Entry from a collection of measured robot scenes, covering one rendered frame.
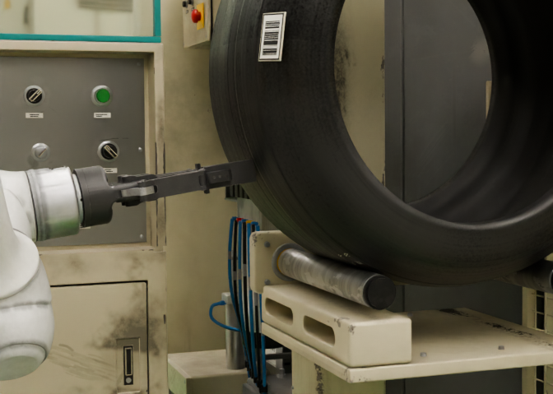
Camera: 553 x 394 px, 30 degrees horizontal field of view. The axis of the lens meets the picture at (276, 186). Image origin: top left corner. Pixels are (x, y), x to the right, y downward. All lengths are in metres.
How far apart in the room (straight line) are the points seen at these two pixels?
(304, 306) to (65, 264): 0.54
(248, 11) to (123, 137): 0.62
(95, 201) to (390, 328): 0.41
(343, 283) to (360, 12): 0.52
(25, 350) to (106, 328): 0.74
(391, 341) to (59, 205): 0.45
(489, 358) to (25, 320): 0.62
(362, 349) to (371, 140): 0.49
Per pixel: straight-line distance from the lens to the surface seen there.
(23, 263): 1.15
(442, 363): 1.39
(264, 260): 1.64
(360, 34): 1.72
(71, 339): 1.87
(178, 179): 1.31
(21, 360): 1.15
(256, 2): 1.33
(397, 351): 1.36
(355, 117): 1.71
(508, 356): 1.44
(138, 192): 1.29
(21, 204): 1.28
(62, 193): 1.28
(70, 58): 1.89
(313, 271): 1.49
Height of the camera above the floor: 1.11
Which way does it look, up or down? 3 degrees down
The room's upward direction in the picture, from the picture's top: 1 degrees counter-clockwise
